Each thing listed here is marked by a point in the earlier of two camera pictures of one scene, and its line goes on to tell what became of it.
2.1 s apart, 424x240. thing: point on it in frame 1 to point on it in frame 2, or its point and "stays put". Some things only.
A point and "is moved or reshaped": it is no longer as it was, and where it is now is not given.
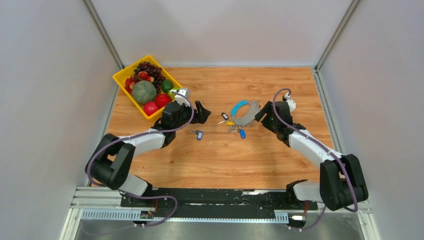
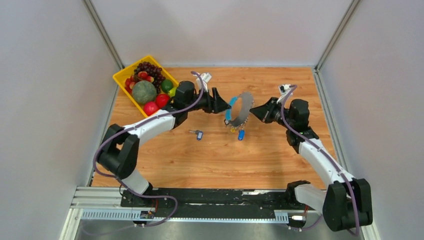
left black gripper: (202, 115) to (218, 104)
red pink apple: (150, 107) stays put
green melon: (144, 91) stays put
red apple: (162, 100) stays put
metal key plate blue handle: (249, 116) is moved or reshaped
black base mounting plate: (214, 202) stays put
